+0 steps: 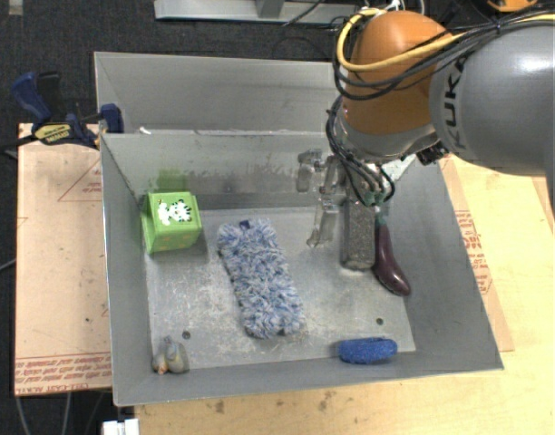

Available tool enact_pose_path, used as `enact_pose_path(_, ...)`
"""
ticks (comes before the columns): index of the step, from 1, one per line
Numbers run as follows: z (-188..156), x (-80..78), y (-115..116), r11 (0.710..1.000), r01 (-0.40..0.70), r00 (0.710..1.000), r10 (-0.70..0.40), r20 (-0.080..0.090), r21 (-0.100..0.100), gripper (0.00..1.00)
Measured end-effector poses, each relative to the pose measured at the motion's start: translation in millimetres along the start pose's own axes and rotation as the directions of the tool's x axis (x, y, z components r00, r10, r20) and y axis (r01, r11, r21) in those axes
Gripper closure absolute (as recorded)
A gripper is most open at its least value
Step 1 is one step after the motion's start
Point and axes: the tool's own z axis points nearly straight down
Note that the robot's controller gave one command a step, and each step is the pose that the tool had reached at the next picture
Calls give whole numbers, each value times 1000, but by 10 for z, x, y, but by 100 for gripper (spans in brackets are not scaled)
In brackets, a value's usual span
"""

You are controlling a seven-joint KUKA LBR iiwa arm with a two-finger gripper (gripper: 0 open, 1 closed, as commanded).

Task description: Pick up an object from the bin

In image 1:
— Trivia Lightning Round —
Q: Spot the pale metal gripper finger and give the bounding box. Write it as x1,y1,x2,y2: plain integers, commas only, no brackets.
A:
306,198,341,250
297,148,328,194

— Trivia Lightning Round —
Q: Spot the grey speckled block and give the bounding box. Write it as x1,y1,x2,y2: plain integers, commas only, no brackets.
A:
339,200,378,272

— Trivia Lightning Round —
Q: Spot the purple toy eggplant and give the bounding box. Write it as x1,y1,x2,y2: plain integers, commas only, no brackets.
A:
371,215,413,297

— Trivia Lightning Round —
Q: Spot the blue fluffy cloth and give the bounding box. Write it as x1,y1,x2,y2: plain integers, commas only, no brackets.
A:
216,217,307,340

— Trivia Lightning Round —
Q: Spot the grey metal bin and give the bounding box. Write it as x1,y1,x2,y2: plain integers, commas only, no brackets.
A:
93,51,505,408

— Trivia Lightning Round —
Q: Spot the blue sponge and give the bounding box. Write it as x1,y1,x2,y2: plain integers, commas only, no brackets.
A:
336,336,399,365

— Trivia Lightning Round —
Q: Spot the green box with tiger print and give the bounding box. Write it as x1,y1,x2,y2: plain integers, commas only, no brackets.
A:
140,190,203,256

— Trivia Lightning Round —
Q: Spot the grey toy bird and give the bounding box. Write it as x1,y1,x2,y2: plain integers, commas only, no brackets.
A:
151,334,190,375

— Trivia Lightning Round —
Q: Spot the brown cardboard board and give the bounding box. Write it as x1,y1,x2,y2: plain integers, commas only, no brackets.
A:
13,122,517,397

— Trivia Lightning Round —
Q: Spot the black cylinder on white bracket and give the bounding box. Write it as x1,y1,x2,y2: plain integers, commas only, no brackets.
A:
380,144,450,183

